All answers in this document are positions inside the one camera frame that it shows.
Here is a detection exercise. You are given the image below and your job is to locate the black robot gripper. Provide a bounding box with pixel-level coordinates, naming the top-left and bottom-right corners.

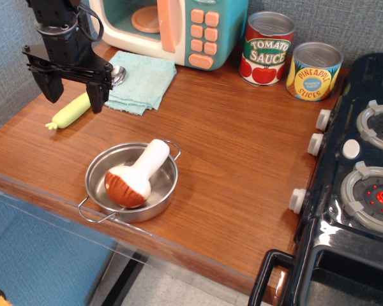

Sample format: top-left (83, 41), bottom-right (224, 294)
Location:
top-left (22, 25), bottom-right (112, 114)

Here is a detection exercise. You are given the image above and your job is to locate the plush brown white mushroom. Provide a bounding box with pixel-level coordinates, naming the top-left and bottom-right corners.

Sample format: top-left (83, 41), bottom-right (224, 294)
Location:
top-left (104, 139), bottom-right (170, 208)

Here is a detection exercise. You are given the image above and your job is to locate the stainless steel pot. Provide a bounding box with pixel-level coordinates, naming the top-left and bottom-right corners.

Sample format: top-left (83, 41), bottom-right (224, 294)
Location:
top-left (78, 139), bottom-right (181, 223)

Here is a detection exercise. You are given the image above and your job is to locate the teal folded cloth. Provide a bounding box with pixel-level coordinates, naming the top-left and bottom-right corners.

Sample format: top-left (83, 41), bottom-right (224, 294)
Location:
top-left (105, 51), bottom-right (177, 115)

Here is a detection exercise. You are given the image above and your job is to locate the teal toy microwave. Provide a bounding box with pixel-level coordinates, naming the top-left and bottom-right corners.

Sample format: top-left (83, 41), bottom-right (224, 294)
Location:
top-left (89, 1), bottom-right (248, 71)

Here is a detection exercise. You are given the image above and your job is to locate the clear acrylic table guard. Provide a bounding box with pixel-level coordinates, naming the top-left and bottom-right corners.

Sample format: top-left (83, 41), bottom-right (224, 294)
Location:
top-left (0, 168), bottom-right (294, 306)

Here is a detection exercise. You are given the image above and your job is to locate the tomato sauce can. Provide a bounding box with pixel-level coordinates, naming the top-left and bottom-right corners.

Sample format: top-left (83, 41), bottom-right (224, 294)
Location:
top-left (239, 11), bottom-right (296, 85)

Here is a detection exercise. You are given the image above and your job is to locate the pineapple slices can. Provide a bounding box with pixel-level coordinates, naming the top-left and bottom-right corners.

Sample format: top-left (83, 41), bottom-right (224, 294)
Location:
top-left (286, 41), bottom-right (343, 101)

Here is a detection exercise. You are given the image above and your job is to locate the white stove knob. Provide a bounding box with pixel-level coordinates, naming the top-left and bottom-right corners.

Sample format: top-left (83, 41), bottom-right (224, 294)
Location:
top-left (316, 109), bottom-right (331, 131)
top-left (307, 133), bottom-right (324, 157)
top-left (289, 189), bottom-right (307, 214)

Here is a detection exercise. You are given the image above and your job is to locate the black toy stove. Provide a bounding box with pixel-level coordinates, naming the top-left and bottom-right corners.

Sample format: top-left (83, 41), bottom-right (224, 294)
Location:
top-left (249, 53), bottom-right (383, 305)

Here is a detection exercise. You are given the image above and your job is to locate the spoon with green handle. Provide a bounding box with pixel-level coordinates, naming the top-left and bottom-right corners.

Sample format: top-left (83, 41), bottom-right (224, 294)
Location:
top-left (45, 66), bottom-right (126, 130)

